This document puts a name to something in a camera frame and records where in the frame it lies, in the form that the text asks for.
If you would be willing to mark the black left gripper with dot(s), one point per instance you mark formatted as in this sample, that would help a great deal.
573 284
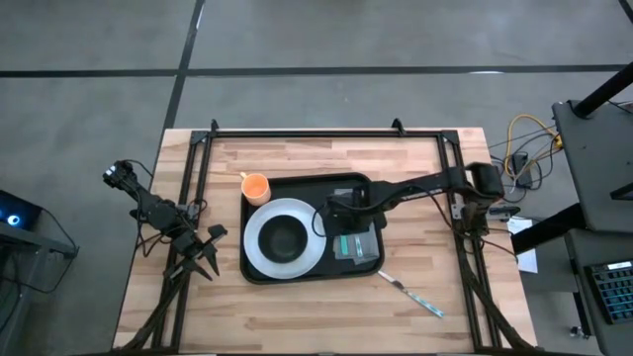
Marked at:
186 246

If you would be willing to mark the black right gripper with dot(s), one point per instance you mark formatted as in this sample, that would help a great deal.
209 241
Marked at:
353 212

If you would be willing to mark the grey napkin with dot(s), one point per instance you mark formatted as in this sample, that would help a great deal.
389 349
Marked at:
370 249

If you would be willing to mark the white round plate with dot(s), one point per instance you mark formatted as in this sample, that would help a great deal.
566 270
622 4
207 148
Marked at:
250 240

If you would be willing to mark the black round bowl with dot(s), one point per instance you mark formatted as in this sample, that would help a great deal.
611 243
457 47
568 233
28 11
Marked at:
282 239

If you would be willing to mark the orange plastic cup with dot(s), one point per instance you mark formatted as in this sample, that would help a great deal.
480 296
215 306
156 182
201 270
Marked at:
255 188

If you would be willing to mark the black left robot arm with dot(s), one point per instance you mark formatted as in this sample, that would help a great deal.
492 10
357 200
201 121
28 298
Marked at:
148 205

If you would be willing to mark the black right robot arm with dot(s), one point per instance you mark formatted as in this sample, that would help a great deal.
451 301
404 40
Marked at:
420 185

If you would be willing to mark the black rectangular tray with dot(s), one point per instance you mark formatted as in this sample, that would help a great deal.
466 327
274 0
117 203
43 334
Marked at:
297 190

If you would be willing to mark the black power adapter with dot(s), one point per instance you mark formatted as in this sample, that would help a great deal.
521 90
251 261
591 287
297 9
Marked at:
520 165

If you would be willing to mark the grey metal stand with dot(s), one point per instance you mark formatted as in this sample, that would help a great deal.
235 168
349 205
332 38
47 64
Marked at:
29 242

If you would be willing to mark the white paper sheet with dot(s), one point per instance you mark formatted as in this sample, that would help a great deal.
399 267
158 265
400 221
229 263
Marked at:
529 262

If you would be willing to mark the computer with blue light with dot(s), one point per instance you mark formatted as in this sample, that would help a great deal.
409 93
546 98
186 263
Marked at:
17 210

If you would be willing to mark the black diagonal bar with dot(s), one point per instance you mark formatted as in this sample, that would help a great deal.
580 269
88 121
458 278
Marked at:
549 228

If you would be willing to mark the black cart top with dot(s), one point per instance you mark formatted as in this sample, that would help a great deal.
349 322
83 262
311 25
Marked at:
598 163

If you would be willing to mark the small caster wheel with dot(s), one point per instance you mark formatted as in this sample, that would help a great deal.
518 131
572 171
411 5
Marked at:
575 331

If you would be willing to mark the black keyboard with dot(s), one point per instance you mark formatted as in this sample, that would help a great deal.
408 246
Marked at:
615 292

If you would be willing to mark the black slanted pole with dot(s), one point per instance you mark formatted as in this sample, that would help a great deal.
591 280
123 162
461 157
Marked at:
605 90

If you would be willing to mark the dark desk under keyboard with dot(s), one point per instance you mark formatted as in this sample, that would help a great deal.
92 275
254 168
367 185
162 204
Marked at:
613 341

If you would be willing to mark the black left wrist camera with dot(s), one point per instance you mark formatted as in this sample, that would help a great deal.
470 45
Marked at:
216 231

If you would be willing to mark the black aluminium table frame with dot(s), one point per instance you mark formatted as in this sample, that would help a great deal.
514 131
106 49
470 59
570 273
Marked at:
321 133

